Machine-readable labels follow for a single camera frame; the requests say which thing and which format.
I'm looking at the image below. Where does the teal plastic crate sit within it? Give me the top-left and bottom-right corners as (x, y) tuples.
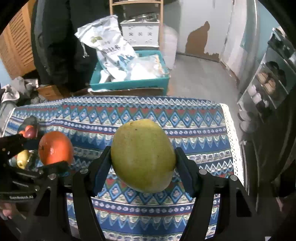
(90, 50), (170, 95)

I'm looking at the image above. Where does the grey clothes pile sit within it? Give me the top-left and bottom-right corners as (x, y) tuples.
(1, 76), (47, 106)

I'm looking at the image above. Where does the green yellow mango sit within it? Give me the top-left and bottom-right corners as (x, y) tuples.
(111, 118), (176, 193)

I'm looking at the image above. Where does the clear plastic bag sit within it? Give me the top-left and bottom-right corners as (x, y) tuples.
(126, 54), (166, 80)

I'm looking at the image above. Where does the metal basin on box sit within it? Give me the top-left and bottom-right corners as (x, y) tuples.
(130, 12), (159, 22)

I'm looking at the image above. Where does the white printed rice bag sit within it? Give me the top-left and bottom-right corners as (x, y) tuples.
(75, 15), (137, 81)

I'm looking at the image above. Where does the large orange back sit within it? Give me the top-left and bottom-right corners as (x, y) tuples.
(38, 131), (74, 165)

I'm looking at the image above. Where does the black hanging coat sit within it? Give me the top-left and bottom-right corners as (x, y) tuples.
(31, 1), (109, 93)

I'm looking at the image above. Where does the shoe rack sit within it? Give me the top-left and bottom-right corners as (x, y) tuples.
(238, 26), (295, 133)

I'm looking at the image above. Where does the person left hand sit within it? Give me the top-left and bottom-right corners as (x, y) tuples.
(1, 202), (18, 219)

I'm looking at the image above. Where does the dark red apple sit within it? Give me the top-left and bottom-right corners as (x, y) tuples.
(25, 126), (37, 139)

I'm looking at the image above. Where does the yellow green apple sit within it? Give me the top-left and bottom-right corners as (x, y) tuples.
(16, 150), (30, 169)

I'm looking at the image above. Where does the white patterned storage box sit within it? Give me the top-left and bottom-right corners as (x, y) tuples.
(120, 21), (160, 48)

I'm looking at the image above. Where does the wooden shelf rack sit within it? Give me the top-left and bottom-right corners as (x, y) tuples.
(109, 1), (164, 49)

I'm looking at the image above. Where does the dark glass bowl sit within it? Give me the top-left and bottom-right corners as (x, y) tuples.
(9, 115), (39, 170)

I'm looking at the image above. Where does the large orange front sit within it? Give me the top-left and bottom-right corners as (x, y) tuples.
(25, 125), (34, 132)

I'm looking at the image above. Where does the wooden louvered cabinet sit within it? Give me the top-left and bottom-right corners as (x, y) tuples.
(1, 1), (36, 79)

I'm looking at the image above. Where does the large orange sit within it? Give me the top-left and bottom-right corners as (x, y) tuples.
(25, 125), (34, 132)
(38, 131), (74, 165)

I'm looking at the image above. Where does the patterned blue tablecloth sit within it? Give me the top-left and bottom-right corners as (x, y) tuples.
(2, 95), (244, 241)

